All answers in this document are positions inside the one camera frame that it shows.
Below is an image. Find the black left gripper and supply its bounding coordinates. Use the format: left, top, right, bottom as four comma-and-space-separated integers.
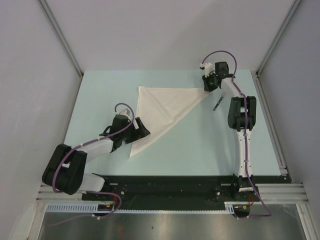
120, 117, 150, 145

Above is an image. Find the teal handled table knife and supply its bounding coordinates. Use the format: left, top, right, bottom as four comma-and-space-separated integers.
213, 95, 224, 111

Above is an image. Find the white cloth napkin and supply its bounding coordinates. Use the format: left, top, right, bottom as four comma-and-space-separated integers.
129, 86, 209, 159

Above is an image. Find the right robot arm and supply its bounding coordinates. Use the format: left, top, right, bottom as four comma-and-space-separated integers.
200, 62, 259, 201

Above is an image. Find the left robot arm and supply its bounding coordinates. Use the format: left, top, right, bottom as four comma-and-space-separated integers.
42, 113, 151, 200

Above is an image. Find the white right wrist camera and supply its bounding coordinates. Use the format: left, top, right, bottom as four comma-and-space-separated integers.
199, 62, 214, 77

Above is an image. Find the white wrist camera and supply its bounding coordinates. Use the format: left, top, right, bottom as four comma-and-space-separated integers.
116, 108, 131, 119
199, 62, 214, 77

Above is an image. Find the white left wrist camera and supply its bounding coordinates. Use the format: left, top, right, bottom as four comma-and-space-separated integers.
116, 108, 131, 119

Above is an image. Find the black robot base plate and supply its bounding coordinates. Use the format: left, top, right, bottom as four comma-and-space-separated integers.
81, 175, 291, 211

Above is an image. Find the aluminium right side rail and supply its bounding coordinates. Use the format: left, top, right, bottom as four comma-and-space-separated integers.
251, 71, 290, 176

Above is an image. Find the right aluminium frame post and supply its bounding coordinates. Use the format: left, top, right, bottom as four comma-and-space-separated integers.
255, 0, 304, 77

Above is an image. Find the aluminium frame post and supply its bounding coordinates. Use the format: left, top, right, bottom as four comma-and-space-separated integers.
36, 0, 84, 79
255, 0, 304, 77

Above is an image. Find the grey slotted cable duct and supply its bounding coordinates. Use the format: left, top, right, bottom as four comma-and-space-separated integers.
46, 201, 236, 214

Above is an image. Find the left aluminium frame post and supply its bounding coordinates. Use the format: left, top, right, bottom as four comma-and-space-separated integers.
36, 0, 84, 79

